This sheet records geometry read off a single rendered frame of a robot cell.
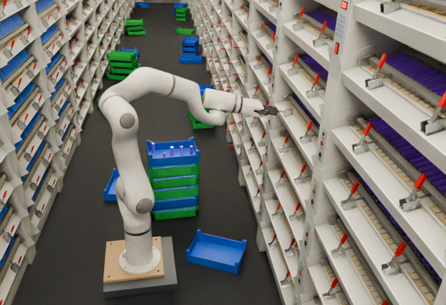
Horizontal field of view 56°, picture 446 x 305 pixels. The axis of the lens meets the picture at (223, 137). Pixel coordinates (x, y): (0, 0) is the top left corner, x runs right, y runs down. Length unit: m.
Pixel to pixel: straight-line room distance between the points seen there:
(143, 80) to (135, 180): 0.41
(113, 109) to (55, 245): 1.30
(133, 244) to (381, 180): 1.16
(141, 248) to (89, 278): 0.57
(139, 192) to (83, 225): 1.11
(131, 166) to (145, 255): 0.47
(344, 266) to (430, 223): 0.47
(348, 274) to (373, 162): 0.38
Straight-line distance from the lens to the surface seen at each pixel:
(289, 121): 1.85
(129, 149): 1.65
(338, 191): 1.39
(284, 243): 2.04
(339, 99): 1.32
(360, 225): 1.26
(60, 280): 2.45
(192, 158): 2.52
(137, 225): 1.85
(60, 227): 2.80
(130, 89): 1.59
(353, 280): 1.37
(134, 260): 1.97
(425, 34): 0.94
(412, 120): 0.99
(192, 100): 1.69
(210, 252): 2.50
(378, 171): 1.15
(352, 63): 1.29
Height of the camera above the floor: 1.67
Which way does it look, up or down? 26 degrees down
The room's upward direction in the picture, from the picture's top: 3 degrees clockwise
